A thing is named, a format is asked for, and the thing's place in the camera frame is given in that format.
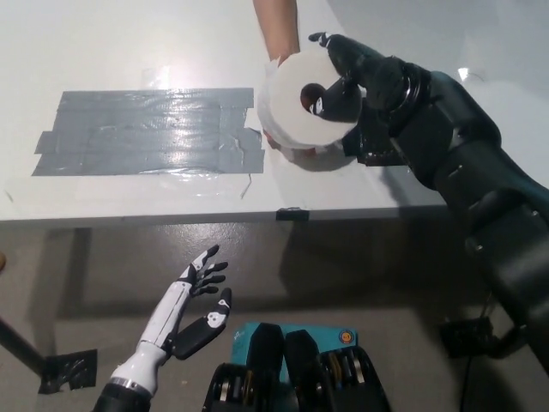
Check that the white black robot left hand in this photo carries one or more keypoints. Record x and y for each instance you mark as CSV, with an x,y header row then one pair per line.
x,y
165,317

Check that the bare person hand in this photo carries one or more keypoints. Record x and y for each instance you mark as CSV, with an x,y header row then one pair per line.
x,y
270,138

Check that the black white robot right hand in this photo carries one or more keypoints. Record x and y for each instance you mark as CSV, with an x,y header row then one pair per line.
x,y
377,77

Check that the white toilet paper roll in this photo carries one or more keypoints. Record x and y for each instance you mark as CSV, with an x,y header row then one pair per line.
x,y
287,107

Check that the black teal robot body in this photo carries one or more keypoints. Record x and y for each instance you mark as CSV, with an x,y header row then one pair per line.
x,y
266,365

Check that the black tape square patch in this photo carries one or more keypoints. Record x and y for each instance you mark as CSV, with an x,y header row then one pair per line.
x,y
364,150

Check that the clear tape piece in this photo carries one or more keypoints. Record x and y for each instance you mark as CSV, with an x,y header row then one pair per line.
x,y
206,183
156,78

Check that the black slanted pole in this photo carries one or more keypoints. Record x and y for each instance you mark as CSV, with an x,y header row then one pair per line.
x,y
21,343

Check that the black stand leg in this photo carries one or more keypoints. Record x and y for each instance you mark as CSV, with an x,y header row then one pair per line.
x,y
512,343

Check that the grey duct tape patch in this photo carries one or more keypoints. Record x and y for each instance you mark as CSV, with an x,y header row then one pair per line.
x,y
141,131

